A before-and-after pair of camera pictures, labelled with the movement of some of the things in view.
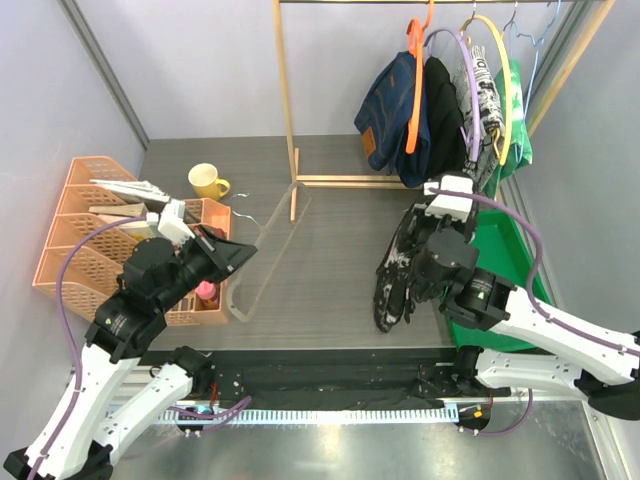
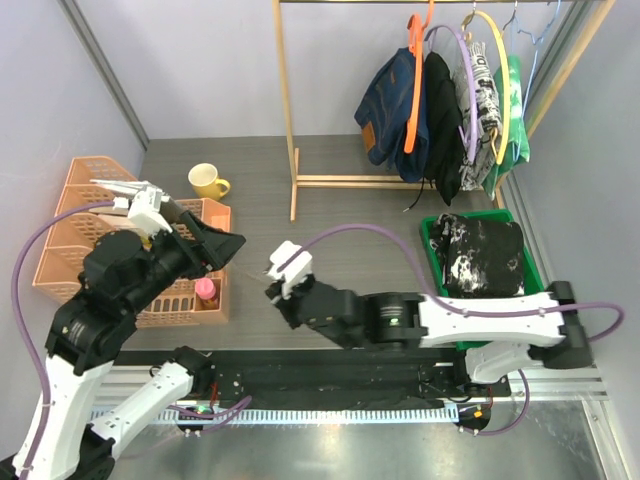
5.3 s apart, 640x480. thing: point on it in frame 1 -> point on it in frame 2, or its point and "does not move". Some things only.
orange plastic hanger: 416,32 does not move
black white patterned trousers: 395,276 -> 479,257
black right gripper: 424,218 -> 286,306
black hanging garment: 445,119 does not move
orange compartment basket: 215,217 does not move
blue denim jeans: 383,120 does not move
